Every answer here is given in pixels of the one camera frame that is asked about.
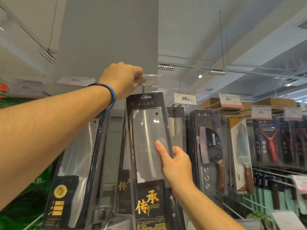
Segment grey-backed flip price tag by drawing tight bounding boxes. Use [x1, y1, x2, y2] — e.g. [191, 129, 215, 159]
[250, 105, 273, 120]

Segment packaged cleaver black handle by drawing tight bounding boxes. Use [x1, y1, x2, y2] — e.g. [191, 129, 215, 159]
[114, 115, 134, 215]
[126, 91, 187, 230]

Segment packaged cleaver wooden handle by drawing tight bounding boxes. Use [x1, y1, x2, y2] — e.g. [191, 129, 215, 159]
[167, 106, 187, 152]

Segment row of red Y-peeler packages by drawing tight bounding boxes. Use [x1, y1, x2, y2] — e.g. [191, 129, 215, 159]
[252, 117, 307, 168]

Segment grey metal display shelf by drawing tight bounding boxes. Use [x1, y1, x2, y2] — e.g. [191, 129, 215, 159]
[0, 93, 307, 230]

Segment long ceiling air conditioner vent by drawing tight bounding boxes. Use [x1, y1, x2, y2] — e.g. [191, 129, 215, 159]
[285, 70, 307, 83]

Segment row of mint carded utensils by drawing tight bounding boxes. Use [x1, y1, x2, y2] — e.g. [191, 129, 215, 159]
[252, 172, 307, 213]

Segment person's left hand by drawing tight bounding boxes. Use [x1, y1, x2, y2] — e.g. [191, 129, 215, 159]
[98, 62, 147, 101]

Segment packaged round black knife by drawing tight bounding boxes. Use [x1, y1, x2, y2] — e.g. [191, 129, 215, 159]
[188, 109, 228, 197]

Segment blue wristband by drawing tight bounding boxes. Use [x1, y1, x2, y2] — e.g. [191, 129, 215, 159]
[87, 83, 116, 114]

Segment brown cardboard box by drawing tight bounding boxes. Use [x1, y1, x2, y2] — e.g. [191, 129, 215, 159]
[199, 97, 251, 115]
[254, 97, 298, 110]

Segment yellow card packaged knives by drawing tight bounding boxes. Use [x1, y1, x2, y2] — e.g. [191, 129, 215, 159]
[226, 115, 256, 195]

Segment packaged cleaver steel handle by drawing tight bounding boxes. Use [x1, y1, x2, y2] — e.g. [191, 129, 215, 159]
[41, 113, 110, 230]

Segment white red-edged price tag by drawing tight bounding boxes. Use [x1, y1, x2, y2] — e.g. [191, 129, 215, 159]
[9, 79, 50, 98]
[271, 211, 306, 230]
[174, 93, 198, 106]
[135, 74, 162, 88]
[291, 174, 307, 192]
[218, 93, 244, 109]
[283, 107, 303, 121]

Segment white flip price tag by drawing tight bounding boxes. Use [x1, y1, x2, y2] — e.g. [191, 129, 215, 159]
[54, 75, 96, 88]

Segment person's right forearm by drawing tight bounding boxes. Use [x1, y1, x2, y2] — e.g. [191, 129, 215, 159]
[171, 184, 248, 230]

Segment person's right hand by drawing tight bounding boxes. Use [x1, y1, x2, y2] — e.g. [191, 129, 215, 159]
[154, 140, 193, 193]

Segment person's left forearm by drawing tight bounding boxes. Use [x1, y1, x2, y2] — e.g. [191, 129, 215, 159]
[0, 85, 117, 211]

